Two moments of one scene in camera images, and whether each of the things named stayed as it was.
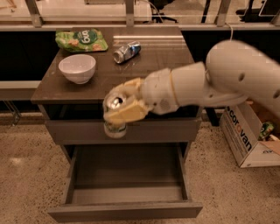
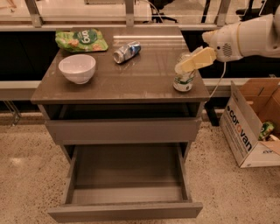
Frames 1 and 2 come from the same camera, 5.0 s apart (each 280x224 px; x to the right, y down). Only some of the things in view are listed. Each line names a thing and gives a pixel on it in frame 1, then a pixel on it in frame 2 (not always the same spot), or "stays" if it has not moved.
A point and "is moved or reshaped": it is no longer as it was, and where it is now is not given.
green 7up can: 113,102 is moved or reshaped
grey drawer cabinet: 85,62 stays
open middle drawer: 125,181 stays
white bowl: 80,68 stays
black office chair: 158,17 stays
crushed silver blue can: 126,52 stays
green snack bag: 79,40 stays
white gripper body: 157,89 -> 225,44
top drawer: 85,124 stays
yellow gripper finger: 131,89 -> 197,50
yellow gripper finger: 129,113 -> 201,58
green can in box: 265,131 stays
